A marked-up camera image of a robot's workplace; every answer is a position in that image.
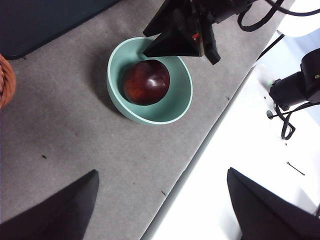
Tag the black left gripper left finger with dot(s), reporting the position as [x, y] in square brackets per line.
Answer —
[55, 212]

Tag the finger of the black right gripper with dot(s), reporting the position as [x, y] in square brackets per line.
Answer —
[175, 45]
[165, 17]

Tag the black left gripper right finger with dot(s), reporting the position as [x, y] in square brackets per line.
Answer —
[270, 217]

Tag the dark red plum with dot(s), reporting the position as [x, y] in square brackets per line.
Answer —
[146, 82]

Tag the teal ribbed bowl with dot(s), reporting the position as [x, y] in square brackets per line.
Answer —
[177, 100]

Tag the thin black pin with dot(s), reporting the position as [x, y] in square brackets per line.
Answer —
[296, 168]

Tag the white rounded object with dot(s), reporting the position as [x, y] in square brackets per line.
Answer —
[302, 25]

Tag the dark rectangular tray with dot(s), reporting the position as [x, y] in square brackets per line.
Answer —
[37, 22]

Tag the brown wicker basket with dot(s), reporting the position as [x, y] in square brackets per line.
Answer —
[6, 82]

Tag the black camera on stand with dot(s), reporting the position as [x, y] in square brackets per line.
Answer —
[295, 87]

